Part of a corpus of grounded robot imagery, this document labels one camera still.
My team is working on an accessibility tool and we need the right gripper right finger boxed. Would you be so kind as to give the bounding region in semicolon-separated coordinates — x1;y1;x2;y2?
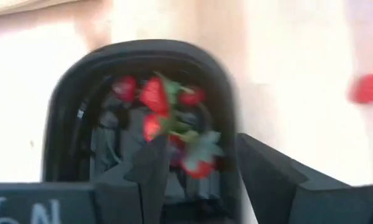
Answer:
236;133;373;224

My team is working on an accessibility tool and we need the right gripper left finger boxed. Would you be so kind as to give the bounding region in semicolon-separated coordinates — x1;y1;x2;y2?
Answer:
92;136;172;224

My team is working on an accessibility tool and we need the large red strawberry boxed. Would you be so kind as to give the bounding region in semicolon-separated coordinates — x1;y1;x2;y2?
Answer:
139;73;187;118

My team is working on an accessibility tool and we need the small red strawberry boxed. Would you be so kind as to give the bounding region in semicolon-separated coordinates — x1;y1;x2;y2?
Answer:
178;88;206;107
347;73;373;105
111;75;138;102

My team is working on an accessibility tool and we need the black divided plastic tray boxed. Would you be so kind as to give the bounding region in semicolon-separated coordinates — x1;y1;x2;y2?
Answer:
42;39;242;224

